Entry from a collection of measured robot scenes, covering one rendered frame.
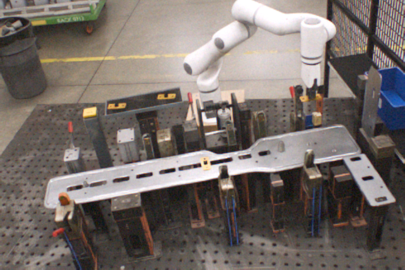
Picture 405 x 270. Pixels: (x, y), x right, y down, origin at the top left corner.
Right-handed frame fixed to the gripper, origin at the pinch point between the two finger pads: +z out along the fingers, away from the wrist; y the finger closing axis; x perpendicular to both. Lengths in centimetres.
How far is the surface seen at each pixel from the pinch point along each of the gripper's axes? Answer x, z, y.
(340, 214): 6, 50, 23
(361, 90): 28.7, 13.6, -13.8
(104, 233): -99, 57, 2
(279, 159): -15.4, 27.5, 5.8
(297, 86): -0.6, 6.9, -16.0
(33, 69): -186, 100, -266
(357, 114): 28.7, 27.3, -14.7
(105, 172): -91, 27, -6
